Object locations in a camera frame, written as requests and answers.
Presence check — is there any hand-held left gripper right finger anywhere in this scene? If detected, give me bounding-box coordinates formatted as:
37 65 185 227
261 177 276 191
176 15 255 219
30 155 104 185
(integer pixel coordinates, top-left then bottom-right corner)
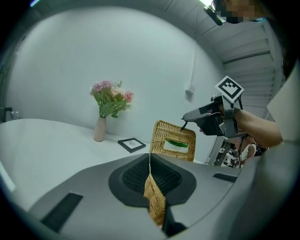
150 140 291 240

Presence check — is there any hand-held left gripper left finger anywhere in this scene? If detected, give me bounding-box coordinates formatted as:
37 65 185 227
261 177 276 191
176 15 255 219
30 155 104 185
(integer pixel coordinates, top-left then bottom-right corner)
29 153 165 240

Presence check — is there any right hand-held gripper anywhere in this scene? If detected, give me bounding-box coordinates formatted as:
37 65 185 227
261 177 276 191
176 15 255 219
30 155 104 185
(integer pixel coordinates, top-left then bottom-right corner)
182 75 247 139

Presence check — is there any wicker basket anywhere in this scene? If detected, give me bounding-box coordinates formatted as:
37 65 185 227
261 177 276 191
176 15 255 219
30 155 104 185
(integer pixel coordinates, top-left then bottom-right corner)
143 120 196 226

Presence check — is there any person's right forearm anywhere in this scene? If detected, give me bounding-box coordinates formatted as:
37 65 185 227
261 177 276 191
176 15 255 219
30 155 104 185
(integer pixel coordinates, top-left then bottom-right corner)
234 108 283 148

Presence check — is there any pink vase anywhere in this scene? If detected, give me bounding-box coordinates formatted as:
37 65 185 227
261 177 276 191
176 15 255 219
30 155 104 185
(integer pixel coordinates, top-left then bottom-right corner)
93 116 106 143

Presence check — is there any white curved table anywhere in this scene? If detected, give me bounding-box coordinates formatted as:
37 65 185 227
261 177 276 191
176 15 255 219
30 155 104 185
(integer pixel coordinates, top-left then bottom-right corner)
0 118 207 211

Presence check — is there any pink flower bouquet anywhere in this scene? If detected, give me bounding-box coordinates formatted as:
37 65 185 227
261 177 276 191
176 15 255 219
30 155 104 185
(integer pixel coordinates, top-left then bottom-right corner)
90 79 134 119

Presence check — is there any black picture frame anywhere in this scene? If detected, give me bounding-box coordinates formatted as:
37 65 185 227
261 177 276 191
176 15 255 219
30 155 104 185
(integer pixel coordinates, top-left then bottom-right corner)
117 137 147 154

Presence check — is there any grey chair with black frame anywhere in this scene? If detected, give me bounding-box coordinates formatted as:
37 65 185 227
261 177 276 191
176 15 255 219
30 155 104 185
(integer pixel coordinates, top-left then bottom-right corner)
0 106 21 124

